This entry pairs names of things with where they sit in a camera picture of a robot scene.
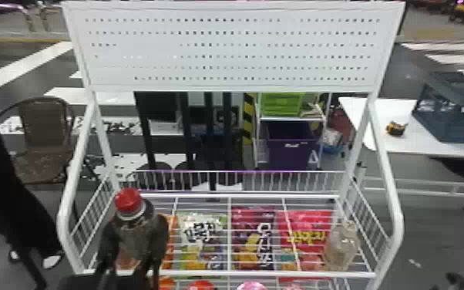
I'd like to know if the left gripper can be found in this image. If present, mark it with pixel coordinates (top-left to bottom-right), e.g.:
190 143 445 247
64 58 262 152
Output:
57 215 171 290

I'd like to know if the brown bottle with red cap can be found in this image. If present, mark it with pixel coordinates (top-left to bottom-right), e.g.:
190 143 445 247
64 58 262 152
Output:
111 187 157 271

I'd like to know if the orange snack packet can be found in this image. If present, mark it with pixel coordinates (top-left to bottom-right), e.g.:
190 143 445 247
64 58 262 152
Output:
161 214 180 271

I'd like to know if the white and green snack packet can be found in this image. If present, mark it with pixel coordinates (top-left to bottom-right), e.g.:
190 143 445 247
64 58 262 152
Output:
177 213 229 271

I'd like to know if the red-capped bottle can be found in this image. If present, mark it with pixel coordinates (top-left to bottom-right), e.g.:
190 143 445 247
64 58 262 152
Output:
187 280 217 290

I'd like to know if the pink snack packet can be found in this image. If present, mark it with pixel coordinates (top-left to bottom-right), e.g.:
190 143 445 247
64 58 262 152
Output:
230 207 277 271

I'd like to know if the pink-capped bottle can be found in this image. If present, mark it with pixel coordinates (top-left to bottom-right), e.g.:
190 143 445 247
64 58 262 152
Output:
236 281 267 290

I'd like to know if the brown chair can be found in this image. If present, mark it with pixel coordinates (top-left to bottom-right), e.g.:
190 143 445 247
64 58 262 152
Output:
0 96 96 186

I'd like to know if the red snack packet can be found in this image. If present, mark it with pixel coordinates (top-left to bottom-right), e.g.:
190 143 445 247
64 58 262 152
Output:
276 209 334 271

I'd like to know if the purple crate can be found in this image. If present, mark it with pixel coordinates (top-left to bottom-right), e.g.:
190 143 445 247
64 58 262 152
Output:
264 120 321 171

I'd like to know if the green crate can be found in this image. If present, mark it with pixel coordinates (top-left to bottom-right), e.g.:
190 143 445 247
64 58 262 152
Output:
259 93 307 118

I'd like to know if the clear bottle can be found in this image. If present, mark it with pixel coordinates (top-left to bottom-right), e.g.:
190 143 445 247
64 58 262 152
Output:
322 220 361 271

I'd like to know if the yellow tape measure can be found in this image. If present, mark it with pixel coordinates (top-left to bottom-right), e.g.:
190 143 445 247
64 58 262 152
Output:
385 120 409 137

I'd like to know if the white side table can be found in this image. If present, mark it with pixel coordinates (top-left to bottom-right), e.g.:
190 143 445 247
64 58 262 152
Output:
338 96 464 230

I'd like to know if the blue crate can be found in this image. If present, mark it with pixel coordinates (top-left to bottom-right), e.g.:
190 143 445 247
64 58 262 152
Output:
411 71 464 145

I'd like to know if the striped post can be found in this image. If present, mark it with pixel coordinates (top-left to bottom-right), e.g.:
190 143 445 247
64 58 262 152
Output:
241 93 257 147

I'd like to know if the white wire rack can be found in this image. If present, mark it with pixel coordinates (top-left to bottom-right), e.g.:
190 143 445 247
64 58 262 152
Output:
55 0 406 290

